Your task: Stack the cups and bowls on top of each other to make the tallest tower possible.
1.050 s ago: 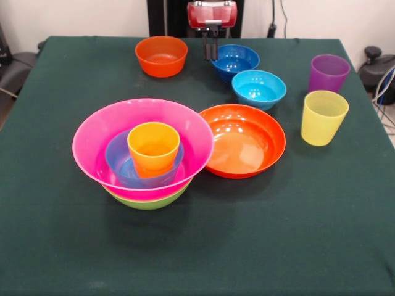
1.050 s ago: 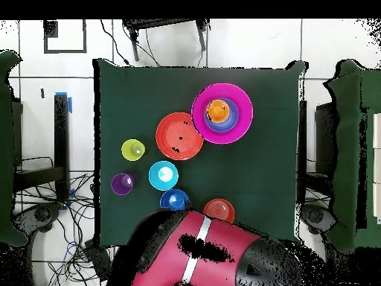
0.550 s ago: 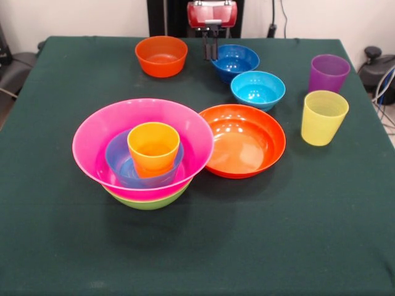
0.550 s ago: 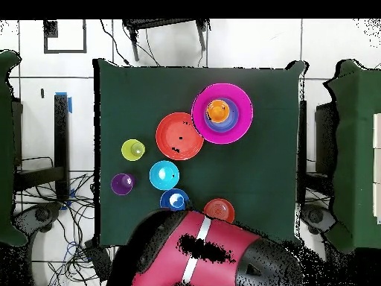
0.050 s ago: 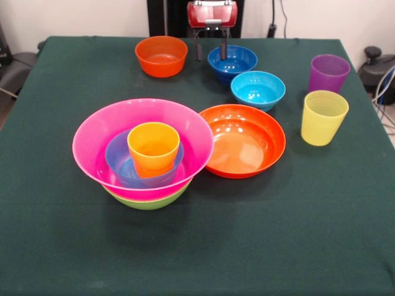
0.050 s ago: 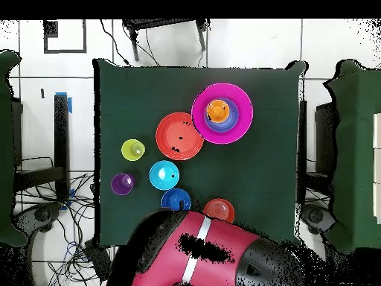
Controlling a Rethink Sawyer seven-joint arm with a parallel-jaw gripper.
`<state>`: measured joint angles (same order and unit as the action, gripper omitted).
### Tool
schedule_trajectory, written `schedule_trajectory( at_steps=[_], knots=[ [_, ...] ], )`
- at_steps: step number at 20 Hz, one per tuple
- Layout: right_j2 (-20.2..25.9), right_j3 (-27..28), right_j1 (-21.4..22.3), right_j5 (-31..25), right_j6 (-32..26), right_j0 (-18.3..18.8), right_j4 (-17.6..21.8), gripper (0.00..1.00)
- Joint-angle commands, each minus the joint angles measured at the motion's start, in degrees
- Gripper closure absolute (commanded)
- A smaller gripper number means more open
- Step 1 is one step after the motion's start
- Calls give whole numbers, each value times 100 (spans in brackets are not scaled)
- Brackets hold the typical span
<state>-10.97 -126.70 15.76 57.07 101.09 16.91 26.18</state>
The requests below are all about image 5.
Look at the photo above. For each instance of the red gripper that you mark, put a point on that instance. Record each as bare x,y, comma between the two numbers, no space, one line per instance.
213,12

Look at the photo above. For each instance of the dark blue ribbed bowl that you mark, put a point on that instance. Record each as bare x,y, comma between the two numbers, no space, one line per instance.
237,63

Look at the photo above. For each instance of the large pink plastic bowl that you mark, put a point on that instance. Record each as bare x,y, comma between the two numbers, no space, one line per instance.
191,129

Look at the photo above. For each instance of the orange plastic cup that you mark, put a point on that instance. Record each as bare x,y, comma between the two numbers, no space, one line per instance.
154,172
153,148

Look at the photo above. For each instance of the light blue translucent bowl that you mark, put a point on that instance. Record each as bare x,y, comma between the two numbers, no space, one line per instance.
118,157

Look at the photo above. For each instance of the orange translucent bowl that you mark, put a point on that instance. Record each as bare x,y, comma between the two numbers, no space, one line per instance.
160,61

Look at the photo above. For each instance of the cyan ribbed bowl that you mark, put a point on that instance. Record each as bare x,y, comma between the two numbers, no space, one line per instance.
257,92

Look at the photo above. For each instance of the red-orange shallow bowl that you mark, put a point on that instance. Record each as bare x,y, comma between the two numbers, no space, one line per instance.
247,145

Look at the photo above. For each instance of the purple plastic cup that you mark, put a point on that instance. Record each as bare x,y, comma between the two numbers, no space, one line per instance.
328,77

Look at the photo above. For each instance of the yellow plastic cup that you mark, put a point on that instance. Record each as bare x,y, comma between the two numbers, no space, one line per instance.
322,123

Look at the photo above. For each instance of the black floor device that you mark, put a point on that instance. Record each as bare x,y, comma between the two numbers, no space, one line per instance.
376,71

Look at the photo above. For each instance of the green plastic bowl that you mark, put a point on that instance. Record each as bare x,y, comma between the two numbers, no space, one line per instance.
148,204

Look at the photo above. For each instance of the dark green table cloth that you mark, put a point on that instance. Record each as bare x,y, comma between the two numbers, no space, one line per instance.
247,231

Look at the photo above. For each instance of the dark grey chair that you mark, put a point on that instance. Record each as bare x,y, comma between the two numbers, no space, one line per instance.
17,71

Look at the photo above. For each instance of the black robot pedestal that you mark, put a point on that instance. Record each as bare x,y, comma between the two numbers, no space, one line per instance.
166,18

